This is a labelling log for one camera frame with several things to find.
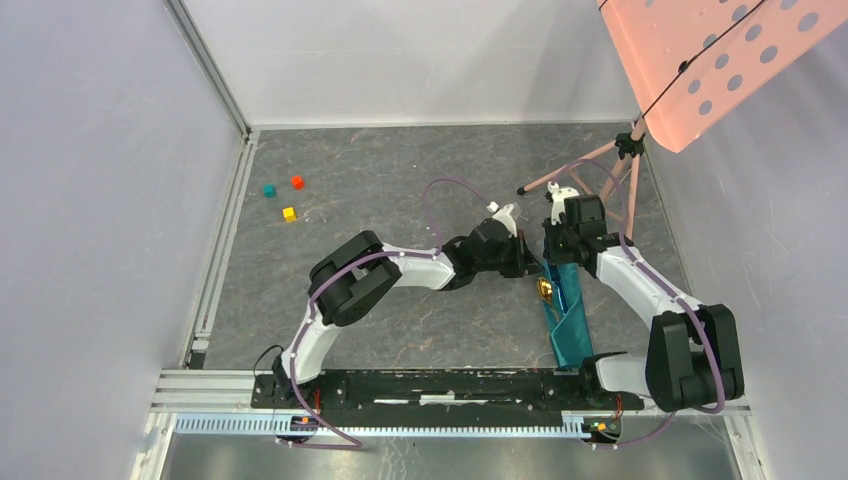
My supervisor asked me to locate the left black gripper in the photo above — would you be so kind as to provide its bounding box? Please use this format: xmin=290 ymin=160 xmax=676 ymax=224
xmin=474 ymin=230 xmax=545 ymax=279

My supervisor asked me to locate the gold spoon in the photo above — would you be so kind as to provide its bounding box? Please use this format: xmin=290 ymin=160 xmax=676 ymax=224
xmin=536 ymin=276 xmax=561 ymax=325

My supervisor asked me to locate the teal cloth napkin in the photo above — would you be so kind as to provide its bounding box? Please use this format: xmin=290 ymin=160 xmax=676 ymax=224
xmin=542 ymin=262 xmax=594 ymax=369

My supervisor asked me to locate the blue knife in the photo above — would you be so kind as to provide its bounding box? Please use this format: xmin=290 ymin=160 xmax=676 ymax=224
xmin=551 ymin=265 xmax=571 ymax=313

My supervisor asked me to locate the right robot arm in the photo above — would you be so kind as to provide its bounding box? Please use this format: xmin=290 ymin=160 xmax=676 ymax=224
xmin=543 ymin=190 xmax=745 ymax=413

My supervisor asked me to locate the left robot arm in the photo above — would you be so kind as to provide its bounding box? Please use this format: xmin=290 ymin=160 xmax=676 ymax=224
xmin=272 ymin=218 xmax=542 ymax=408

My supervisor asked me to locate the pink tripod stand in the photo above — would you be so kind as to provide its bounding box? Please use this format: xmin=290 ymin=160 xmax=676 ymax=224
xmin=516 ymin=113 xmax=648 ymax=238

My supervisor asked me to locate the orange cube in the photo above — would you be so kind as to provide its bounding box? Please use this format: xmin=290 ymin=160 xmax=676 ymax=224
xmin=290 ymin=176 xmax=305 ymax=190

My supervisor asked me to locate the yellow cube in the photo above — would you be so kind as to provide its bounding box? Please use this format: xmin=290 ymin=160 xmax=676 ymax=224
xmin=282 ymin=207 xmax=297 ymax=223

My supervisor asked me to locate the pink perforated panel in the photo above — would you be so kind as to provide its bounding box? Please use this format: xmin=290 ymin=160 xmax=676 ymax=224
xmin=597 ymin=0 xmax=847 ymax=153

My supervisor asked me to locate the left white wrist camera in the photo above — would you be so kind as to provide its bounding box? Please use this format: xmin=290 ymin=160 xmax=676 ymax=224
xmin=486 ymin=201 xmax=520 ymax=237

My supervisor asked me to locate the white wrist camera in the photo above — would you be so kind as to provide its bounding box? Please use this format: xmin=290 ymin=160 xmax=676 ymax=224
xmin=486 ymin=201 xmax=520 ymax=237
xmin=545 ymin=181 xmax=581 ymax=225

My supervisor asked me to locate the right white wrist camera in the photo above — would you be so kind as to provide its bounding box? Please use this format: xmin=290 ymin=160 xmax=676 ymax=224
xmin=545 ymin=181 xmax=581 ymax=225

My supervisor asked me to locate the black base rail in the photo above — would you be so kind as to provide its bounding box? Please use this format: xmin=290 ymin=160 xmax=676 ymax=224
xmin=251 ymin=368 xmax=645 ymax=429

